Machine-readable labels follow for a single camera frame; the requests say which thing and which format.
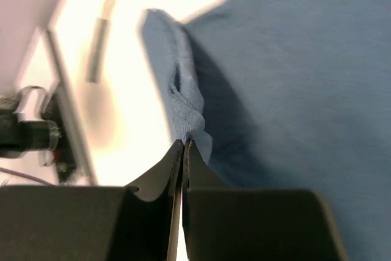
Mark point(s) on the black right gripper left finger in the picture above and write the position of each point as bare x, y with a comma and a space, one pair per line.
135, 222

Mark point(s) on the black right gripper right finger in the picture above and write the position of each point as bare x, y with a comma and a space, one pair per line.
224, 223

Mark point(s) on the blue cloth napkin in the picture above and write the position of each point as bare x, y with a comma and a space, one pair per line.
287, 94

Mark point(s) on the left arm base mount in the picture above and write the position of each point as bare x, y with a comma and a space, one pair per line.
46, 135

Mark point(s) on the fork with green handle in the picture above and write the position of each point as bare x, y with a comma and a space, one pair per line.
97, 47

